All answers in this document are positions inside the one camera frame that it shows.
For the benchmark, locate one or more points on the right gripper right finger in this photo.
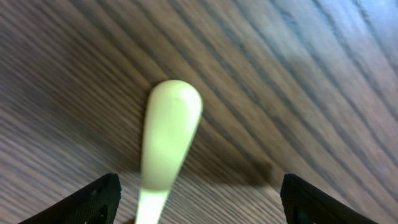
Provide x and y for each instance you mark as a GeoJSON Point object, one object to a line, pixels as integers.
{"type": "Point", "coordinates": [304, 203]}

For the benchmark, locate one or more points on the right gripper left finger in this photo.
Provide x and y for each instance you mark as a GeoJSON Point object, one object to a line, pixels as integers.
{"type": "Point", "coordinates": [96, 203]}

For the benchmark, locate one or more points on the cream plastic knife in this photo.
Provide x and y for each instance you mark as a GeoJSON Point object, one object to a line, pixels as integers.
{"type": "Point", "coordinates": [173, 112]}

